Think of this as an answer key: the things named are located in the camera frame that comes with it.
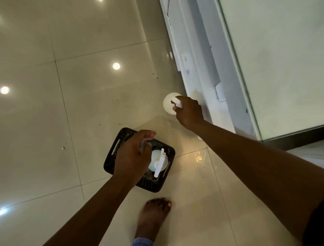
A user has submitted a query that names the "person's right hand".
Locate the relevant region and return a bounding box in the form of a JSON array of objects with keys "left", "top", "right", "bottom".
[{"left": 172, "top": 96, "right": 205, "bottom": 131}]

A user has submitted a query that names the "person's left hand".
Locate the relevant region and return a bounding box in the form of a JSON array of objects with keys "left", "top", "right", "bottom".
[{"left": 113, "top": 130, "right": 156, "bottom": 188}]

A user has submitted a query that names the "white spray bottle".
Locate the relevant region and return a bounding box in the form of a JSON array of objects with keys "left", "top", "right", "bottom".
[
  {"left": 148, "top": 148, "right": 169, "bottom": 178},
  {"left": 163, "top": 92, "right": 183, "bottom": 115}
]

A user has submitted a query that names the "black plastic basket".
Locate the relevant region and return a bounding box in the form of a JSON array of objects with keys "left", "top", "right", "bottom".
[{"left": 103, "top": 127, "right": 176, "bottom": 193}]

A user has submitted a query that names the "person's left forearm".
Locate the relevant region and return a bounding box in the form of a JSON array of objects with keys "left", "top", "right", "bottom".
[{"left": 43, "top": 175, "right": 138, "bottom": 246}]

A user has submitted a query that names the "person's right forearm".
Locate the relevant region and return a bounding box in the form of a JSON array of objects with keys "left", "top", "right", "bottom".
[{"left": 194, "top": 120, "right": 324, "bottom": 242}]

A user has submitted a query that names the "person's bare foot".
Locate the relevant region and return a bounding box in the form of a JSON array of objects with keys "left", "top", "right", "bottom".
[{"left": 134, "top": 198, "right": 173, "bottom": 242}]

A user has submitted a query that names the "blue jeans leg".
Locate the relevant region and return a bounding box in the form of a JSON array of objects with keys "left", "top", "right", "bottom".
[{"left": 130, "top": 237, "right": 154, "bottom": 246}]

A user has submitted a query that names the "frosted glass door panel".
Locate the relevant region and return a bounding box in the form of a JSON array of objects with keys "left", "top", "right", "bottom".
[{"left": 217, "top": 0, "right": 324, "bottom": 141}]

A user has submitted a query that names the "black shirt sleeve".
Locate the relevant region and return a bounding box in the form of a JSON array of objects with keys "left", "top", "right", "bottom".
[{"left": 302, "top": 200, "right": 324, "bottom": 246}]

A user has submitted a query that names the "white door frame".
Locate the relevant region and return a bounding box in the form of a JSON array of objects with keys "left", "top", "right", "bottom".
[{"left": 159, "top": 0, "right": 263, "bottom": 141}]

